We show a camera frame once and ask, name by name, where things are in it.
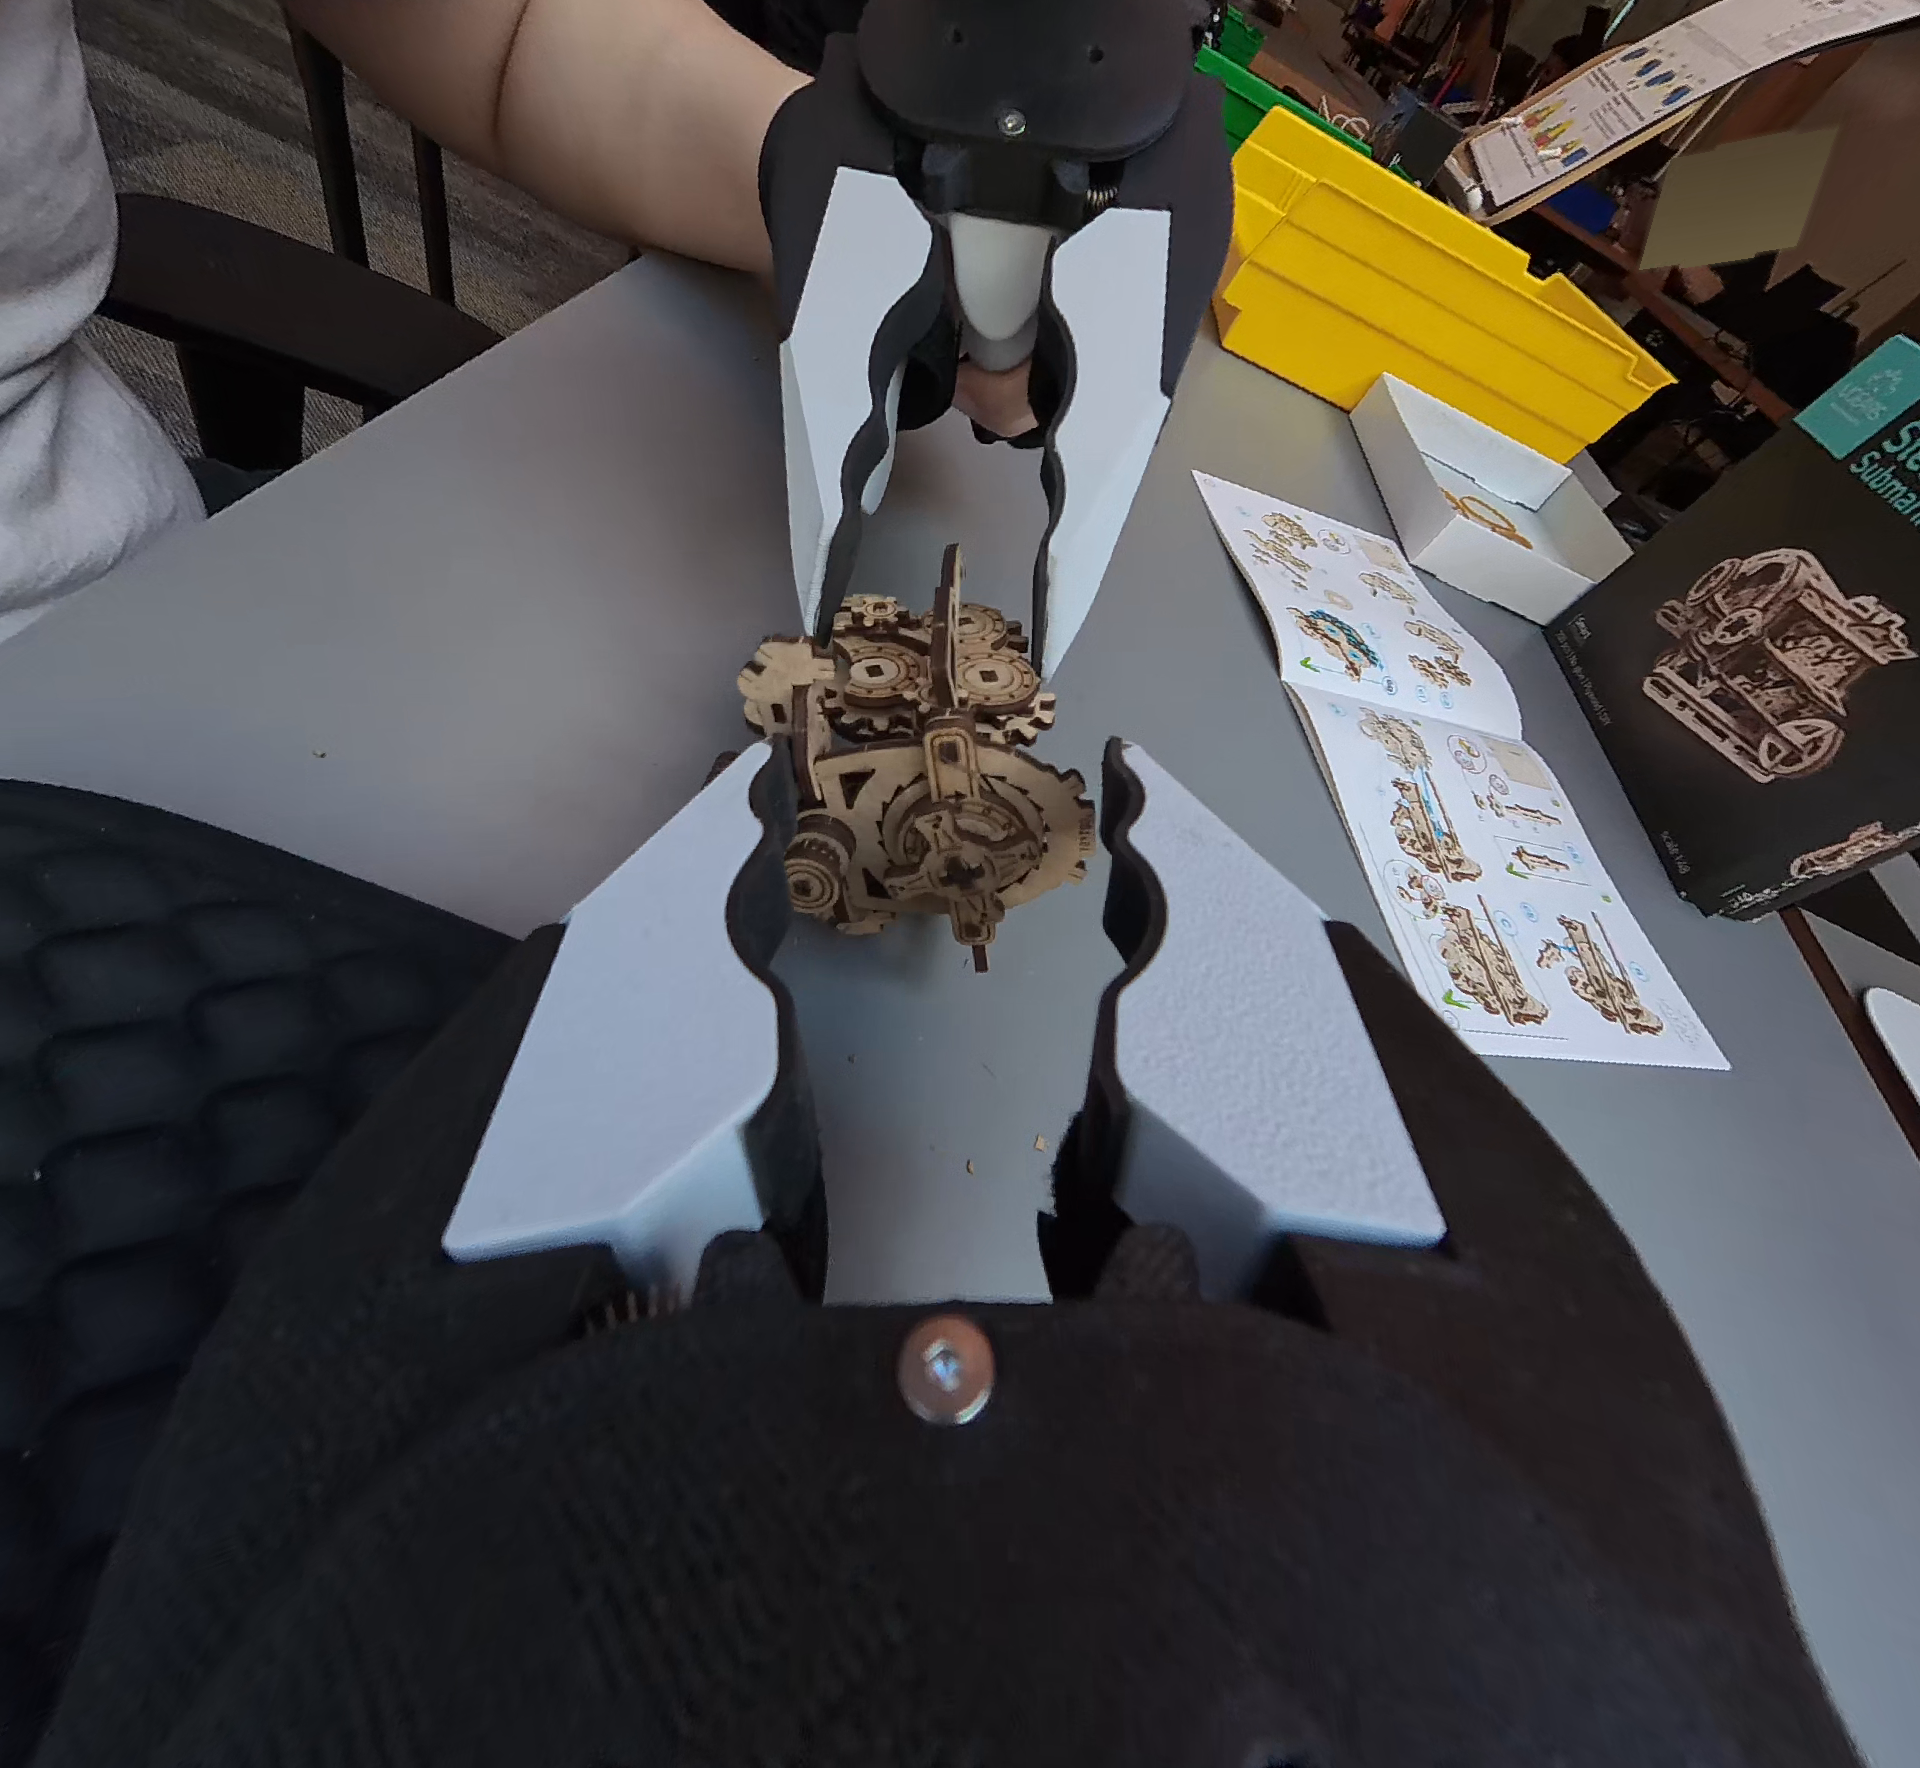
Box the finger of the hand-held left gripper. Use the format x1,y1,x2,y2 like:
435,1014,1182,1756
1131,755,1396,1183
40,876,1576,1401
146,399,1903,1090
1030,209,1176,685
777,167,963,638

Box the person's left forearm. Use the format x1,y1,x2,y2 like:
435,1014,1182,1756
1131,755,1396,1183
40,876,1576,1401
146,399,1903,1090
277,0,820,284

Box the person's left hand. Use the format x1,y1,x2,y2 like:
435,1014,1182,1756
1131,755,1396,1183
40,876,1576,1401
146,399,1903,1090
951,357,1046,449

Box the black model kit box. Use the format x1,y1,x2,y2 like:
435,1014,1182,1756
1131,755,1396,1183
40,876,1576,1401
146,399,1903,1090
1545,337,1920,922

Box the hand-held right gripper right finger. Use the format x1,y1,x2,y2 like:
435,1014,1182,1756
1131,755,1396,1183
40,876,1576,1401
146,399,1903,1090
1039,737,1452,1306

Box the printed paper sheet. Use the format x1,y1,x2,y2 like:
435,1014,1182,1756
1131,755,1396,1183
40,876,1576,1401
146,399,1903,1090
1461,0,1920,217

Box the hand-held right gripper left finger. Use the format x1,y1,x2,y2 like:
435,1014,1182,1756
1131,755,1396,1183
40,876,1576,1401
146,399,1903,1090
444,743,830,1306

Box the black quilted mat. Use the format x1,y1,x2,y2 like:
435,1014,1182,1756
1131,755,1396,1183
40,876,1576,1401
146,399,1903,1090
0,780,529,1768

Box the wooden gear assembly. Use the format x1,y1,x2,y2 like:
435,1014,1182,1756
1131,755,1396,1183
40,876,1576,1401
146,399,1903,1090
738,593,1059,757

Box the green plastic bin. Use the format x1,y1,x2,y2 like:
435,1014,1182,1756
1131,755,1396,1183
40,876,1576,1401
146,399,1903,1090
1192,4,1396,167

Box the model instruction booklet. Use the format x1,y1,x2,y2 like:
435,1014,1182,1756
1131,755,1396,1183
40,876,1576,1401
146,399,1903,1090
1192,468,1732,1072

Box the black chair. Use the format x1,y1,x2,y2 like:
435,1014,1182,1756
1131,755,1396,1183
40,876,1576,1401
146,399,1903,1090
60,0,503,510

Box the small white cardboard box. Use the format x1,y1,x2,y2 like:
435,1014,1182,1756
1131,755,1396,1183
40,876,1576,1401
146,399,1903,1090
1348,375,1633,627

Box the wooden mechanical model body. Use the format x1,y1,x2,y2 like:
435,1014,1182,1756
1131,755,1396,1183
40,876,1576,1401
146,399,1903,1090
777,541,1102,977

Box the yellow plastic bin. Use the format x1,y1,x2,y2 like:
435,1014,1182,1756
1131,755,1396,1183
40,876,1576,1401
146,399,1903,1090
1244,106,1676,406
1227,155,1659,427
1213,245,1639,465

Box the white rounded object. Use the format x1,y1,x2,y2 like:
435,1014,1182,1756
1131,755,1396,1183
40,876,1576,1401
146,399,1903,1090
1860,986,1920,1102

